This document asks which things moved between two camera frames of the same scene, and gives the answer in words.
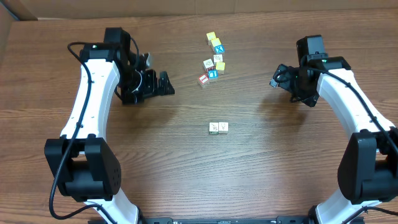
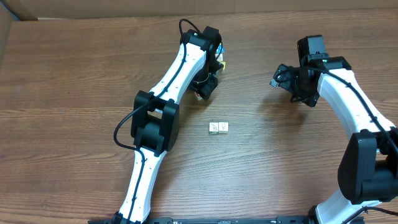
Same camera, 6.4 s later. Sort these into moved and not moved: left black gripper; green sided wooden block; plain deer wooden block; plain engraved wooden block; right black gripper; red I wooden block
Moved: red I wooden block; left black gripper
Not moved: plain engraved wooden block; green sided wooden block; plain deer wooden block; right black gripper
